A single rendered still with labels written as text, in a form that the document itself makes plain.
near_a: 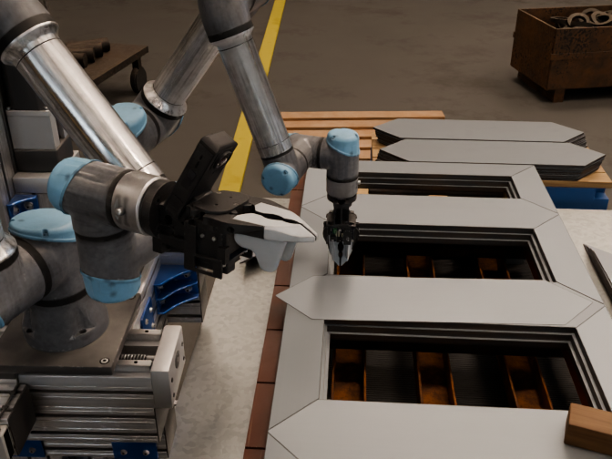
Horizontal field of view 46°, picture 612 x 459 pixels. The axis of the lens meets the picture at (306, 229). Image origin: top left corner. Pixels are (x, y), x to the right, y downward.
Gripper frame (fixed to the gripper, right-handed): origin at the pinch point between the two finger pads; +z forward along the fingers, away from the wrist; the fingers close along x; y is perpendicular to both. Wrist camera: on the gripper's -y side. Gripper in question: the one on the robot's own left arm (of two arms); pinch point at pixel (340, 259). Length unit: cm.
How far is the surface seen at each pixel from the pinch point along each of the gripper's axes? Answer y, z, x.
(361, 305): 18.7, 0.8, 5.3
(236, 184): -212, 85, -63
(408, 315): 21.9, 0.8, 16.0
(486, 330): 23.9, 2.6, 33.6
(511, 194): -48, 4, 52
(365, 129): -280, 76, 12
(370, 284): 9.9, 0.8, 7.5
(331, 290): 13.3, 0.7, -1.9
